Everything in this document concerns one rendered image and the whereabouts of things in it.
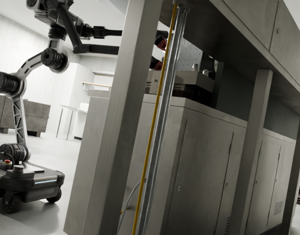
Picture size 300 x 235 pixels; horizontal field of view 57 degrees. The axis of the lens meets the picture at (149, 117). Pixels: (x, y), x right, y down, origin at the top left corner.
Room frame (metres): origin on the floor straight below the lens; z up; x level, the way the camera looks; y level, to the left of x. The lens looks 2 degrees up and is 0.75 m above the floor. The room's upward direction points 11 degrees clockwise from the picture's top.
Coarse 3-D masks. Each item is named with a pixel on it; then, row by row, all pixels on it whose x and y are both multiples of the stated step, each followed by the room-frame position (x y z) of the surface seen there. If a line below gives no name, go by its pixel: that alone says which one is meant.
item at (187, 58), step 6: (168, 54) 1.55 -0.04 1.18; (180, 54) 1.50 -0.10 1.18; (186, 54) 1.48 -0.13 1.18; (192, 54) 1.45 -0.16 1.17; (198, 54) 1.43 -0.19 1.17; (168, 60) 1.55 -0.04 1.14; (180, 60) 1.50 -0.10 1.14; (186, 60) 1.47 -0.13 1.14; (192, 60) 1.45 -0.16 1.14; (198, 60) 1.42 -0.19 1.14; (180, 66) 1.49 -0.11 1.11; (186, 66) 1.47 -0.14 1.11; (192, 66) 1.44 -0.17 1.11; (198, 66) 1.42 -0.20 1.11
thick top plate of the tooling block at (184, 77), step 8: (152, 72) 1.35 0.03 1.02; (176, 72) 1.26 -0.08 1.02; (184, 72) 1.23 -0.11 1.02; (192, 72) 1.20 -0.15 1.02; (200, 72) 1.20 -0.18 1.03; (176, 80) 1.25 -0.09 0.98; (184, 80) 1.23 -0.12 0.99; (192, 80) 1.20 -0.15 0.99; (200, 80) 1.21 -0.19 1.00; (208, 80) 1.26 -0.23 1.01; (200, 88) 1.25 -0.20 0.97; (208, 88) 1.27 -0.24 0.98
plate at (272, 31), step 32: (192, 0) 0.80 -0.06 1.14; (224, 0) 0.84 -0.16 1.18; (256, 0) 1.02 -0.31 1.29; (192, 32) 1.05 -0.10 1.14; (224, 32) 0.99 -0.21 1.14; (256, 32) 1.06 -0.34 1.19; (288, 32) 1.36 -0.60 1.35; (256, 64) 1.30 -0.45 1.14; (288, 64) 1.43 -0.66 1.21; (288, 96) 1.87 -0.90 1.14
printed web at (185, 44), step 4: (172, 36) 1.57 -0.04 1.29; (172, 40) 1.55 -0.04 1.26; (184, 40) 1.50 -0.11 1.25; (184, 44) 1.49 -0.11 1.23; (188, 44) 1.48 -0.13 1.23; (192, 44) 1.46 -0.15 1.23; (176, 48) 1.52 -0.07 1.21; (184, 48) 1.49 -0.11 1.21; (188, 48) 1.47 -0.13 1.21; (192, 48) 1.46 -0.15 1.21; (196, 48) 1.44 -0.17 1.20; (204, 56) 1.54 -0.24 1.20; (208, 56) 1.53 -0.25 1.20; (204, 60) 1.54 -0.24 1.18; (208, 60) 1.52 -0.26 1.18; (212, 60) 1.50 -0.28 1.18; (204, 64) 1.54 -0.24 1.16; (208, 64) 1.52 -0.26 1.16; (200, 68) 1.56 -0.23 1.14; (204, 68) 1.54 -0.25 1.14; (208, 68) 1.53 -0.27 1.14; (212, 68) 1.52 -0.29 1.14
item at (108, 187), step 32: (160, 0) 0.67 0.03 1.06; (128, 32) 0.66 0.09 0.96; (128, 64) 0.64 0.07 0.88; (128, 96) 0.64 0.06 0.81; (256, 96) 1.34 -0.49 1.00; (128, 128) 0.65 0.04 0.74; (256, 128) 1.33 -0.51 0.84; (128, 160) 0.67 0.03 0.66; (256, 160) 1.35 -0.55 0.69; (96, 192) 0.66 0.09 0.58; (288, 192) 2.15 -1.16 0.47; (96, 224) 0.64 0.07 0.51; (288, 224) 2.13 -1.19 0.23
